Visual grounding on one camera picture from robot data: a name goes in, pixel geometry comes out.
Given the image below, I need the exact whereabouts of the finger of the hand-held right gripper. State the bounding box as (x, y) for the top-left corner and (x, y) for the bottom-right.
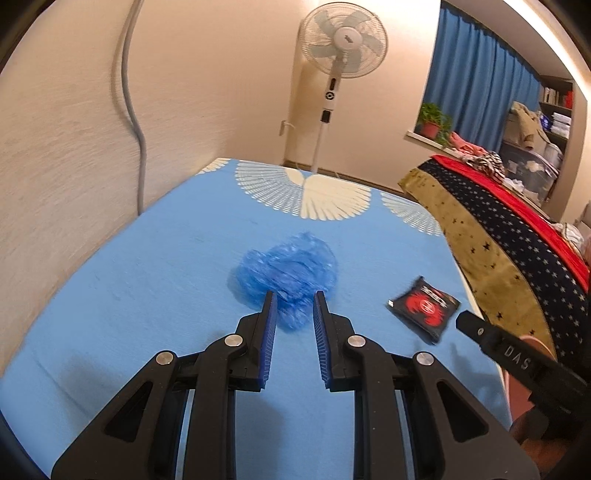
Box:
(455, 311), (561, 384)

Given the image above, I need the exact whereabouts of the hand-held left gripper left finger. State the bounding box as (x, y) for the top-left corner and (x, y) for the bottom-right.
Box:
(51, 291), (279, 480)

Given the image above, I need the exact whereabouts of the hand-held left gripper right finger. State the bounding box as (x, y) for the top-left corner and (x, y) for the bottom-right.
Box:
(313, 291), (541, 480)

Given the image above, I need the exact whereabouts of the pink bin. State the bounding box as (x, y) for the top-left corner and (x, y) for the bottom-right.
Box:
(501, 335), (557, 418)

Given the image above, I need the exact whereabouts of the blue plastic bag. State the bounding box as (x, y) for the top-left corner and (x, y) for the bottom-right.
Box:
(228, 232), (338, 332)

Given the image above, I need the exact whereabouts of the black red-printed packet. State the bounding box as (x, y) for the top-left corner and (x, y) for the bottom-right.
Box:
(387, 275), (461, 345)

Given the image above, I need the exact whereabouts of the person's right hand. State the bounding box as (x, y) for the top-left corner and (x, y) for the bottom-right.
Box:
(509, 405), (591, 477)

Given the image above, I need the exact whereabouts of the dark star-printed blanket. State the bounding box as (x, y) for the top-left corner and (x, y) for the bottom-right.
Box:
(398, 159), (591, 366)

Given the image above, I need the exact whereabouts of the white crumpled cloth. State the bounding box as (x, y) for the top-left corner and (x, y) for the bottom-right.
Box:
(551, 223), (585, 246)

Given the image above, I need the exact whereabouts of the red blanket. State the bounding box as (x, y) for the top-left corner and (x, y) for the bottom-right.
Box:
(431, 154), (591, 292)

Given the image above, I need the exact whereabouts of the blue feather-printed bed sheet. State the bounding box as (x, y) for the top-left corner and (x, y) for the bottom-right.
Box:
(0, 157), (514, 480)

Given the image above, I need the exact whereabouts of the clear plastic storage box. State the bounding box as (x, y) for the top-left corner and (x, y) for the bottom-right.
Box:
(501, 138), (564, 204)

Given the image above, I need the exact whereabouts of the black white striped cloth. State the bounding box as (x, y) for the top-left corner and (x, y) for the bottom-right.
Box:
(462, 150), (507, 179)

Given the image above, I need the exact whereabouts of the tan jacket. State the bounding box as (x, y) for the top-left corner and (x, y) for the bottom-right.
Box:
(510, 102), (550, 148)

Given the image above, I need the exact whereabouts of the potted green plant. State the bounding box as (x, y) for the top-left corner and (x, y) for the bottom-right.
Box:
(416, 102), (455, 147)

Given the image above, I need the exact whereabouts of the grey bookshelf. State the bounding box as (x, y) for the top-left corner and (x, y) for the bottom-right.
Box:
(538, 76), (576, 144)

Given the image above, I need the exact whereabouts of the blue curtain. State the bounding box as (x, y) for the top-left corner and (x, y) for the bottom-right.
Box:
(425, 7), (541, 153)

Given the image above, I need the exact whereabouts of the white standing fan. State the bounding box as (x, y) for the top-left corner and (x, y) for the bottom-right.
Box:
(295, 2), (389, 178)

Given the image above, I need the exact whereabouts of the grey wall cable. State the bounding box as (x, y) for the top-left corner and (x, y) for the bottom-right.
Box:
(120, 0), (149, 217)

